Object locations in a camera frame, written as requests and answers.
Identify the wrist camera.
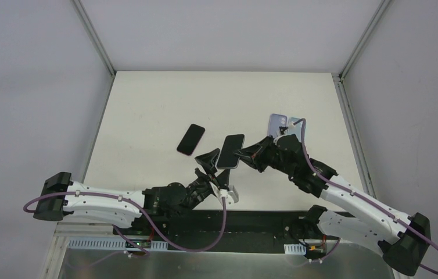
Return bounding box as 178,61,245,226
209,182,239,205
273,125,301,138

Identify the right aluminium frame rail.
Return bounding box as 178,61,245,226
332,73,376,198

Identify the controller board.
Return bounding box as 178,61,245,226
306,244,326,257
125,239,152,249

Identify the left aluminium frame rail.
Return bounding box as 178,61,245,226
54,222,113,237

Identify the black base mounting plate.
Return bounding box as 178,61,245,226
119,210,324,254

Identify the right controller board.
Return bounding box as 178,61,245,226
306,244,326,257

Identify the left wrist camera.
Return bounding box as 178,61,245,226
209,182,239,205

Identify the white cable duct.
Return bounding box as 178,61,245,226
283,244,307,255
67,237,168,252

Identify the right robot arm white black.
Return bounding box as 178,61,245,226
234,135,431,277

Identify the left white cable duct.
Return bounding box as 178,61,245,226
67,237,168,252

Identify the black phone purple frame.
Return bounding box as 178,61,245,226
176,124,206,156

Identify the black phone light blue case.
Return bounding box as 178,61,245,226
216,134,245,170

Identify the left controller board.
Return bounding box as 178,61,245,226
125,239,152,249

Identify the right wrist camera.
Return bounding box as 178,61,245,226
273,125,301,138

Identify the lavender phone case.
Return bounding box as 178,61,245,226
267,113,288,138

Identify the aluminium frame rail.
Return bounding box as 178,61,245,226
332,73,376,198
54,222,113,237

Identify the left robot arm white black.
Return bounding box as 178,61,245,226
32,148,239,235

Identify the right white cable duct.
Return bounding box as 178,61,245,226
283,244,307,255

